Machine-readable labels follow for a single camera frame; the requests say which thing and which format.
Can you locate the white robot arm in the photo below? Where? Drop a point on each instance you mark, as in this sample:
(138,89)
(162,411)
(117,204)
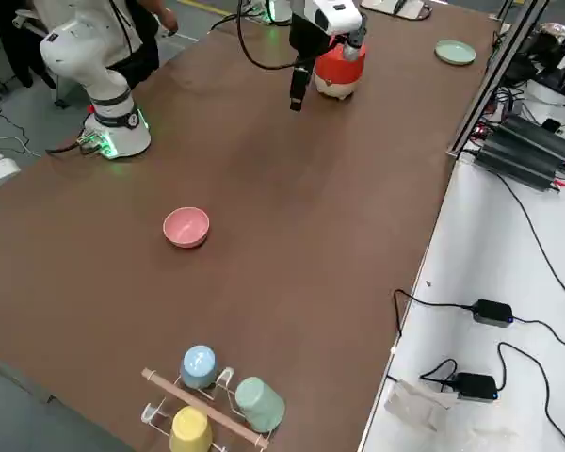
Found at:
(278,9)
(103,85)

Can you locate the aluminium frame post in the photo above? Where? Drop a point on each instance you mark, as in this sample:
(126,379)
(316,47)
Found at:
(480,94)

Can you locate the white tray with black rim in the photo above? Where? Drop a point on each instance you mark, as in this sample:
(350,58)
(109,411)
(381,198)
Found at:
(386,5)

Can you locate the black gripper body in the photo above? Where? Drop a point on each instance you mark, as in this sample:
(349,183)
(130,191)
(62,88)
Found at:
(306,42)

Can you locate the black power adapter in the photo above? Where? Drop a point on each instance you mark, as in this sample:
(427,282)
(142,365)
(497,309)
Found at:
(492,313)
(475,387)

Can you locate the pink bowl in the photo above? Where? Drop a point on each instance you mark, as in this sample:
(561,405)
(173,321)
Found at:
(186,230)

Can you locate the pale green plate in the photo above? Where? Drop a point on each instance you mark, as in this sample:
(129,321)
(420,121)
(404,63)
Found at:
(455,52)

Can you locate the black finned power supply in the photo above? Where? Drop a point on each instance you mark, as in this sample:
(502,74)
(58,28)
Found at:
(541,134)
(518,162)

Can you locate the yellow cup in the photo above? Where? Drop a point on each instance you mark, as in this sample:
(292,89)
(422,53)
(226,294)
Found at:
(190,431)

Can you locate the green cup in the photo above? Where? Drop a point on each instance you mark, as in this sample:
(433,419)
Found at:
(261,405)

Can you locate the orange rice cooker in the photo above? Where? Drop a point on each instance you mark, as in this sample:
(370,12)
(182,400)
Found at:
(339,75)

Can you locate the clear plastic bag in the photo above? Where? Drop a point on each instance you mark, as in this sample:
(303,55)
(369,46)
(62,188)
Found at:
(419,405)

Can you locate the blue cup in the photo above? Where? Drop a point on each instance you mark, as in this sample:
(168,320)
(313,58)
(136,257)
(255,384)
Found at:
(198,367)

